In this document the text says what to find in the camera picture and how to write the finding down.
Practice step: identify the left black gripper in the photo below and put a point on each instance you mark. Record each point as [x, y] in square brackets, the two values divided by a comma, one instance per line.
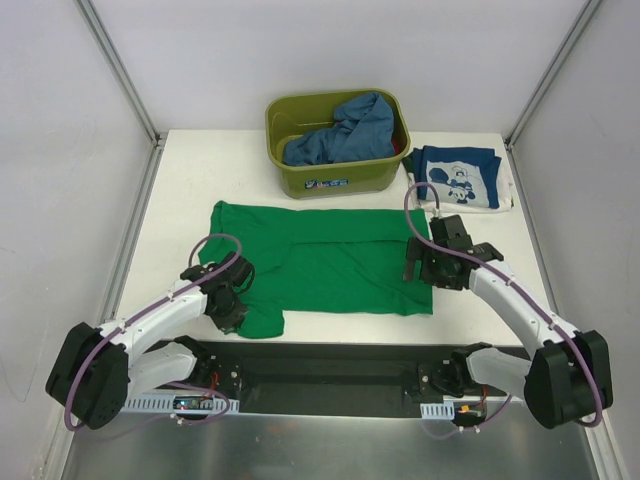
[232, 317]

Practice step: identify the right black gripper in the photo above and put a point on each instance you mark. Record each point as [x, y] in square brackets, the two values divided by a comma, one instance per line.
[417, 262]

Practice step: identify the green t shirt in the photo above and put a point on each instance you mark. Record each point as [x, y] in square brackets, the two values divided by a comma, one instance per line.
[334, 261]

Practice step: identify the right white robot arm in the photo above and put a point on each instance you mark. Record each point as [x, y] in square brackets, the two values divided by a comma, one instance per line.
[566, 375]

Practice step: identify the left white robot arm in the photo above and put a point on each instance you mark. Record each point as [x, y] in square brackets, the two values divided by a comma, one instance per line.
[99, 369]

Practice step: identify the folded navy printed t shirt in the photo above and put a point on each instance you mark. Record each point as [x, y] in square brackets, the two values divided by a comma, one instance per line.
[466, 176]

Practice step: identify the folded white t shirt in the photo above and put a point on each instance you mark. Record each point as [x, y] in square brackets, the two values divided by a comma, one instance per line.
[427, 197]

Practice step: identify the red t shirt in bin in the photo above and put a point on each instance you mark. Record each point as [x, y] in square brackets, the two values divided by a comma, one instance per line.
[397, 147]

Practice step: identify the blue t shirt in bin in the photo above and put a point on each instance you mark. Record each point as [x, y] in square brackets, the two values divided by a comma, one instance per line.
[362, 130]

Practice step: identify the olive green plastic bin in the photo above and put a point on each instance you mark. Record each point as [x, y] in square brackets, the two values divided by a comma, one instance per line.
[290, 117]

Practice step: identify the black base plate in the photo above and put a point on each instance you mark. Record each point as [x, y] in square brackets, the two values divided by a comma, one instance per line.
[338, 380]

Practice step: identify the left white cable duct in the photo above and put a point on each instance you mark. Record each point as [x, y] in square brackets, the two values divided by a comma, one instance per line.
[179, 404]

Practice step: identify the white cable duct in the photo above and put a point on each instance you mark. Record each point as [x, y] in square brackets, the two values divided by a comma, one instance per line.
[179, 404]
[444, 411]

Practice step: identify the right white cable duct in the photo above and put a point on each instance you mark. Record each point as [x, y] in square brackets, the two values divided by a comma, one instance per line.
[444, 411]

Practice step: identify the left aluminium frame post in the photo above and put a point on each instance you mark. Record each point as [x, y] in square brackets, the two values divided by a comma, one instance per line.
[109, 51]

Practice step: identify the aluminium frame post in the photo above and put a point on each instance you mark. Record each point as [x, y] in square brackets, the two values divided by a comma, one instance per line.
[109, 51]
[571, 39]

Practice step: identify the right aluminium frame post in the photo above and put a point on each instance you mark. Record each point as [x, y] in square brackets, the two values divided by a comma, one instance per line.
[571, 39]

